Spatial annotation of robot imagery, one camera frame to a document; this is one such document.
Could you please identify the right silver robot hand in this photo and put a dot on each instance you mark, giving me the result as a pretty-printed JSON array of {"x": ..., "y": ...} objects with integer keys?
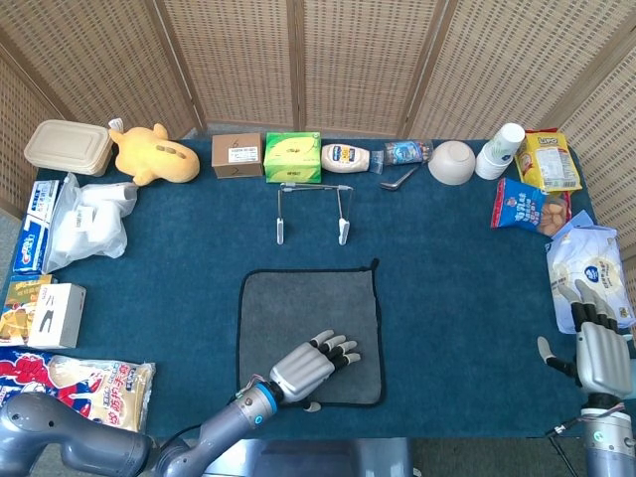
[{"x": 603, "y": 358}]

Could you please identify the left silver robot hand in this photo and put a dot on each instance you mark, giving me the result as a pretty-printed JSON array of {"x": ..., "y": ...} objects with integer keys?
[{"x": 303, "y": 370}]

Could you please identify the grey and blue cloth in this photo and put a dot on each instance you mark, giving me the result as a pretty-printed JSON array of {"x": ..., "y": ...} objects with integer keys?
[{"x": 298, "y": 308}]

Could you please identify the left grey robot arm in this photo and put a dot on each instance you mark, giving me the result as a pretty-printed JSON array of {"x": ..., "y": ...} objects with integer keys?
[{"x": 223, "y": 427}]

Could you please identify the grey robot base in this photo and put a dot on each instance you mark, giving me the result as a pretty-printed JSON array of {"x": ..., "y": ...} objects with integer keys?
[{"x": 318, "y": 457}]

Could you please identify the pale blue tissue bag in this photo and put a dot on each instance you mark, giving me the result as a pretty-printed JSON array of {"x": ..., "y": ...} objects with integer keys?
[{"x": 591, "y": 258}]

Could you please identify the blue carpet table mat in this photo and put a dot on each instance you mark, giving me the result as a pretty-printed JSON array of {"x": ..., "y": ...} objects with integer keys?
[{"x": 174, "y": 298}]

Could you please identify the blue cookie snack bag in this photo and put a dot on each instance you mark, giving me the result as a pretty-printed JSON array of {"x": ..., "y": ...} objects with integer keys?
[{"x": 522, "y": 206}]

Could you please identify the beige glove pack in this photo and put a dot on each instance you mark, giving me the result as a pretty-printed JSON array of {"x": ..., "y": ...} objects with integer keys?
[{"x": 124, "y": 392}]

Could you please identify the yellow snack bag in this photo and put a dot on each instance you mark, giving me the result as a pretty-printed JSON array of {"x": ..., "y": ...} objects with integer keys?
[{"x": 549, "y": 164}]

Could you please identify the green tissue pack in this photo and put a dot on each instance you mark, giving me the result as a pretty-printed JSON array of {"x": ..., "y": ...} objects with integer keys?
[{"x": 293, "y": 159}]

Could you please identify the brown cardboard box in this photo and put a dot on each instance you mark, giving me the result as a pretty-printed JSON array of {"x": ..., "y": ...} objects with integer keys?
[{"x": 237, "y": 166}]

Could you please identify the mayonnaise squeeze bottle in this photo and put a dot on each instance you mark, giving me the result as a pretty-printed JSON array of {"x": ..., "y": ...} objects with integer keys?
[{"x": 345, "y": 158}]

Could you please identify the stack of paper cups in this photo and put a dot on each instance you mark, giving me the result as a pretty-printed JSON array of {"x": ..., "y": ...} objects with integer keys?
[{"x": 497, "y": 159}]

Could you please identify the clear plastic water bottle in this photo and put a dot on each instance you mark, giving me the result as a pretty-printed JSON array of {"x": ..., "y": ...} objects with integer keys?
[{"x": 405, "y": 151}]

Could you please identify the beige bowl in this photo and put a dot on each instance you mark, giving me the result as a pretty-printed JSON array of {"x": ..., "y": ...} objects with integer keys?
[{"x": 452, "y": 161}]

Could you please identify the white box black print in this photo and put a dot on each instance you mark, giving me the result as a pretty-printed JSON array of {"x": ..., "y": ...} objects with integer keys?
[{"x": 57, "y": 315}]

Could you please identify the yellow plush toy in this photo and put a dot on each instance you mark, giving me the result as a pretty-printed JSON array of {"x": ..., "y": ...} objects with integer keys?
[{"x": 154, "y": 159}]

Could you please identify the white plastic bag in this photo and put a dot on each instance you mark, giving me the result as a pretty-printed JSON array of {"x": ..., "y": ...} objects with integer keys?
[{"x": 89, "y": 223}]

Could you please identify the red and blue snack bag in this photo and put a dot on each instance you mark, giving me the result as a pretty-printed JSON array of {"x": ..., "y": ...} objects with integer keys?
[{"x": 20, "y": 367}]

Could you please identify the yellow snack box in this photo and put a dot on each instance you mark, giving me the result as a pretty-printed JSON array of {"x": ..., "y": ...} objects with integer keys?
[{"x": 17, "y": 308}]

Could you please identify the blue toothpaste box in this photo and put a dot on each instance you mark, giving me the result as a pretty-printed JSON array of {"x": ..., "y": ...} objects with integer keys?
[{"x": 30, "y": 253}]

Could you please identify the white toothpaste box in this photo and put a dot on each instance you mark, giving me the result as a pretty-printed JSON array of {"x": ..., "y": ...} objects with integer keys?
[{"x": 42, "y": 199}]

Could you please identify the woven folding screen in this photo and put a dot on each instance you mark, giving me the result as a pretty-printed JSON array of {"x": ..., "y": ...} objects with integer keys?
[{"x": 348, "y": 59}]

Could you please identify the beige lidded lunch box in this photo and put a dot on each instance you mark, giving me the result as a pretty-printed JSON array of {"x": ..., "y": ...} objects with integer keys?
[{"x": 67, "y": 146}]

